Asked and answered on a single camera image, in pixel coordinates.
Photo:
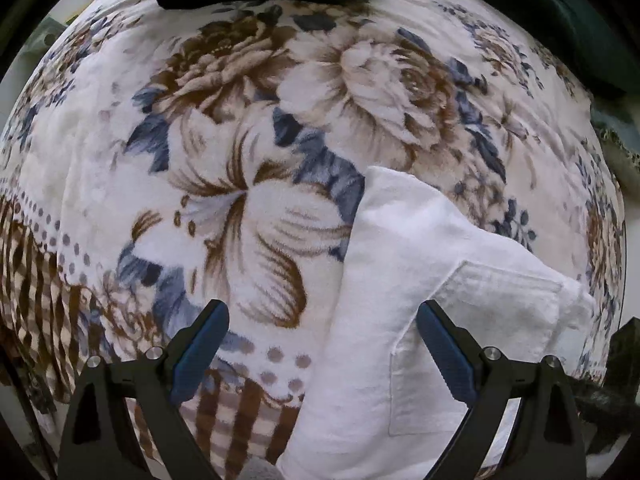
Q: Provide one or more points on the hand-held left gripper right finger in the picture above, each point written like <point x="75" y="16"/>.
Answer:
<point x="447" y="355"/>

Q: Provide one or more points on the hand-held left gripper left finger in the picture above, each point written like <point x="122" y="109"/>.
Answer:
<point x="197" y="352"/>

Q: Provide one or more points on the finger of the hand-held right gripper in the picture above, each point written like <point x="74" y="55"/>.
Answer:
<point x="625" y="360"/>

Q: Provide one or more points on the white pants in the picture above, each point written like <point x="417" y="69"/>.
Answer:
<point x="415" y="335"/>

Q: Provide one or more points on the floral printed blanket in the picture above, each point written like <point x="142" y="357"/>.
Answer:
<point x="225" y="160"/>

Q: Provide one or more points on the blue-grey pillow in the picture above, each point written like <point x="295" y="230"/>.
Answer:
<point x="620" y="135"/>

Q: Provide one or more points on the dark green quilt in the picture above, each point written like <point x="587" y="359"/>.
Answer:
<point x="550" y="15"/>

